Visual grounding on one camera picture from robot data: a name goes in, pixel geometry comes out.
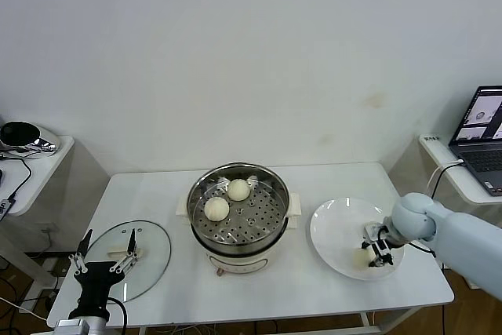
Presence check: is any white laptop cable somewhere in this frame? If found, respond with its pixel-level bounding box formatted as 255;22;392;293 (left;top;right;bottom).
426;158;466;198

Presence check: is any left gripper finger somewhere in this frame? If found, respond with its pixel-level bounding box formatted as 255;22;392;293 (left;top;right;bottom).
68;228;94;275
109;228;140;273

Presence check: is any dark grey open laptop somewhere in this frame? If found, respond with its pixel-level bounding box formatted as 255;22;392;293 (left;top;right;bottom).
448;84;502;198

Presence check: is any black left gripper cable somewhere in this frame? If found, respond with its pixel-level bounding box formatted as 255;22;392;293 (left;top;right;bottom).
107;297;129;330

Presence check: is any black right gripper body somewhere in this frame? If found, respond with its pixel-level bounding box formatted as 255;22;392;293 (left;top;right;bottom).
362;223;395;252

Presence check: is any thin black desk cable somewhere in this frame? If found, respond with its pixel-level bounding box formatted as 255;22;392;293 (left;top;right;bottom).
0;155;33;202

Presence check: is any white table leg frame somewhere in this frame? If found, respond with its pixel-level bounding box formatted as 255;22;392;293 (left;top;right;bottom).
133;306;419;335

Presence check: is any white laptop side table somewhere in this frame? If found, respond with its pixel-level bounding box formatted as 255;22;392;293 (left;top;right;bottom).
417;134;502;289

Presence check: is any white steamed baozi bun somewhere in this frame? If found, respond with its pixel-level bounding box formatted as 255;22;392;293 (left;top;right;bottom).
351;247;377;272
227;178;251;202
204;196;231;223

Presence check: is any cream electric cooking pot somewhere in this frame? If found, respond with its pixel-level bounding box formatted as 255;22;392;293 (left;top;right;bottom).
174;191;304;278

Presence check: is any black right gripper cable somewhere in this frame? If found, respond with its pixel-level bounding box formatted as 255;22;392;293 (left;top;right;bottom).
407;239;437;257

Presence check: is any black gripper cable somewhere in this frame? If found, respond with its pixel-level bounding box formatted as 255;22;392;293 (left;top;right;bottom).
107;297;129;330
407;239;437;257

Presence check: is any small grey usb adapter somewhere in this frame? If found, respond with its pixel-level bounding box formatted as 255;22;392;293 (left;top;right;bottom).
0;196;16;221

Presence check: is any black and chrome device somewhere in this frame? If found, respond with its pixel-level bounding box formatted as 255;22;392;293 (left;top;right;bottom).
0;120;60;160

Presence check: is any round glass pot lid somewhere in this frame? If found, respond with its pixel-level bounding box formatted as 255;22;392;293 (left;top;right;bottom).
80;220;173;304

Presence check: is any white rounded side table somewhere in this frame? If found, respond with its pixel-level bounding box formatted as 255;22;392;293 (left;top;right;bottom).
0;134;76;293

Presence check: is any black power cable with adapter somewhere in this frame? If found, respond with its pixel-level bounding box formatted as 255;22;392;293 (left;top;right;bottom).
430;161;467;198

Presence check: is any round white plate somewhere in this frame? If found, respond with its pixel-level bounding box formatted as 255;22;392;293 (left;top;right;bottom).
308;197;406;282

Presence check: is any stainless steel steamer basket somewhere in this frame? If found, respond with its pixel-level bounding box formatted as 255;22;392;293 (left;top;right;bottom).
185;161;291;249

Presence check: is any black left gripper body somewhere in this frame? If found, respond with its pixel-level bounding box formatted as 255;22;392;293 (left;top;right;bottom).
68;260;129;322

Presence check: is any floor power strip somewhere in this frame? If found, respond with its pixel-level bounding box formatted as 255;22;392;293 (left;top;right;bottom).
45;257;68;278

